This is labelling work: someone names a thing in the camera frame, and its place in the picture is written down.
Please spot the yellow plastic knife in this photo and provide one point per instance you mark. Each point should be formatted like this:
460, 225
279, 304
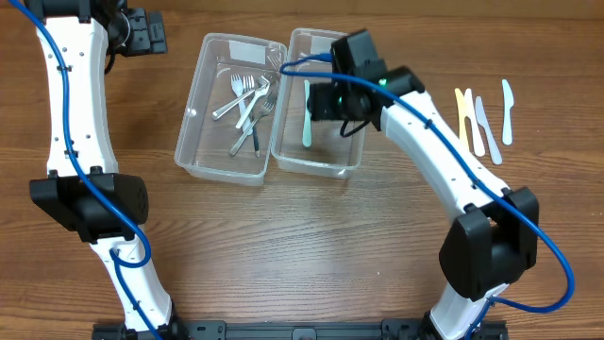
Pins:
462, 114

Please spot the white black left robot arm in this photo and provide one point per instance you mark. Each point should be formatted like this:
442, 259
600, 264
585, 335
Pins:
83, 189

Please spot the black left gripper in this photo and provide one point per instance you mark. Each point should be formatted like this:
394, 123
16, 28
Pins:
154, 32

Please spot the clear plastic left container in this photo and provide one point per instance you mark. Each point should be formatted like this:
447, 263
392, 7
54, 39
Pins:
203, 144

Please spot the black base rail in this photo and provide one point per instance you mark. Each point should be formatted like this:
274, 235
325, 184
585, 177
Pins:
405, 329

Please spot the small white plastic fork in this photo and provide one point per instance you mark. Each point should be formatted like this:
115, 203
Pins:
238, 88

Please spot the cream plastic knife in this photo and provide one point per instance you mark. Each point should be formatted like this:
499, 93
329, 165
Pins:
478, 145

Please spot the black handled fork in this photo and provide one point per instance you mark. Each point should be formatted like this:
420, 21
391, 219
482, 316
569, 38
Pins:
256, 141

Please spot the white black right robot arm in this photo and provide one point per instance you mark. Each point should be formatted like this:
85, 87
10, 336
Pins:
492, 240

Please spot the translucent white plastic knife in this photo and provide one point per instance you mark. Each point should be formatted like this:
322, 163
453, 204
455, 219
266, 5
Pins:
483, 122

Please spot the mint green plastic knife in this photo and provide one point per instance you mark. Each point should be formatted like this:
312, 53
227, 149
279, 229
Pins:
306, 133

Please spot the clear plastic container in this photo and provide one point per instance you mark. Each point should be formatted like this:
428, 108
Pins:
203, 144
329, 154

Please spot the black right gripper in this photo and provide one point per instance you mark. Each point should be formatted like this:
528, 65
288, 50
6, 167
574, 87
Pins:
319, 101

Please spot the clear plastic right container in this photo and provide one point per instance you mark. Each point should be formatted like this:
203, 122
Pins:
329, 154

